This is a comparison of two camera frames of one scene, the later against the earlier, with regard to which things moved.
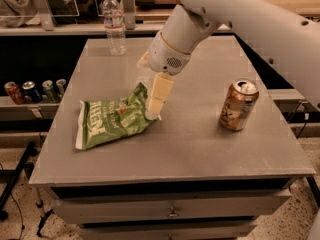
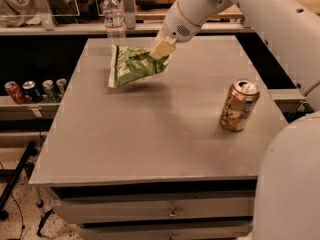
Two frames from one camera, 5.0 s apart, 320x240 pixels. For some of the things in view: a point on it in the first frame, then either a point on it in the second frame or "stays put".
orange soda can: [238, 105] stays put
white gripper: [165, 54] → [177, 21]
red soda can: [14, 92] stays put
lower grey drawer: [168, 232] stays put
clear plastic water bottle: [114, 24] stays put
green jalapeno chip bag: [106, 120] → [129, 64]
